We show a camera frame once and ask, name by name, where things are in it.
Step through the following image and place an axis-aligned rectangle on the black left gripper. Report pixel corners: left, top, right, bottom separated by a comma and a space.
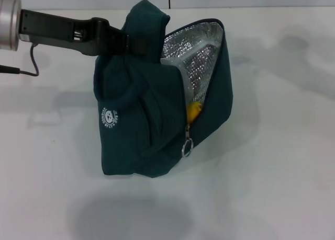
18, 9, 150, 56

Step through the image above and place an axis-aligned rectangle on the yellow banana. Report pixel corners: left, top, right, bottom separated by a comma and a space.
186, 101, 203, 123

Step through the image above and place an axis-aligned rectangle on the dark teal insulated lunch bag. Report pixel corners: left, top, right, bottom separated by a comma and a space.
93, 0, 235, 178

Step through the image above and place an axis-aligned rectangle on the dark left wrist cable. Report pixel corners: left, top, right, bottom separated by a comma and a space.
0, 42, 40, 77

